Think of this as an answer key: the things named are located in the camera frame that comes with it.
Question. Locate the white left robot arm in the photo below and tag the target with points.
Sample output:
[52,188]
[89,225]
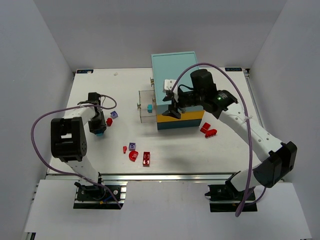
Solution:
[68,138]

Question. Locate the red transparent rectangular lego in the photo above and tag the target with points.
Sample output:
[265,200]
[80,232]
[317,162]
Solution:
[146,159]

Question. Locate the red sloped lego right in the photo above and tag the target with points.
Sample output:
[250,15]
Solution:
[206,126]

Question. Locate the blue label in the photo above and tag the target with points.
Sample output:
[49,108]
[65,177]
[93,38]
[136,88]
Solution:
[233,69]
[84,71]

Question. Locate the transparent drawer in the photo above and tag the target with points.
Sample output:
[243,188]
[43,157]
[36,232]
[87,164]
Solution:
[146,97]

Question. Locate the blue label right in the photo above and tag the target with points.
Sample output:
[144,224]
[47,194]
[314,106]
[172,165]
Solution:
[233,69]

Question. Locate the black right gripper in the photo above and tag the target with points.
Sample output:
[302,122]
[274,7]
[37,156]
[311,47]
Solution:
[176,103]

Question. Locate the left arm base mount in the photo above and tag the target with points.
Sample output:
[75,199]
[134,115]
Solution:
[93,197]

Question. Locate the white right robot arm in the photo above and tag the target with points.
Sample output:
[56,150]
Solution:
[277,158]

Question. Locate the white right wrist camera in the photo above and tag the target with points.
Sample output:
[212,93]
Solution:
[168,85]

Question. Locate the red curved lego right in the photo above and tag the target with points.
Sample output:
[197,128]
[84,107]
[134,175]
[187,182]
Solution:
[210,133]

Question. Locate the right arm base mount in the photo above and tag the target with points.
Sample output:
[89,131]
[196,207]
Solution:
[222,199]

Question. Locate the small red wedge lego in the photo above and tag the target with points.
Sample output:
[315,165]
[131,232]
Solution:
[124,148]

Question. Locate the red stud lego left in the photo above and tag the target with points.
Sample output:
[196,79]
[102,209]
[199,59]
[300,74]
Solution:
[109,122]

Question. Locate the blue label left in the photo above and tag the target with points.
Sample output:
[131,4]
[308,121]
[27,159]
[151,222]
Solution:
[84,71]

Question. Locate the purple square lego lower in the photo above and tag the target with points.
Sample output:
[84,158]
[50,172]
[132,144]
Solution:
[132,146]

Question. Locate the red half-round lego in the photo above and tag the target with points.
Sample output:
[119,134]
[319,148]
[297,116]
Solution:
[133,155]

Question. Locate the purple square lego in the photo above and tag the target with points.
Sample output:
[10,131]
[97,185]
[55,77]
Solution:
[132,146]
[114,114]

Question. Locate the small cyan lego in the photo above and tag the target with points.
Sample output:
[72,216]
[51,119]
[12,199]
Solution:
[150,108]

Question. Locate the purple square lego upper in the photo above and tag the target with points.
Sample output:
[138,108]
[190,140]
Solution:
[114,114]

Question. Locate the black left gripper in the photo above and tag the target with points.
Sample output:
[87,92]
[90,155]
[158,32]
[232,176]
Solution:
[97,128]

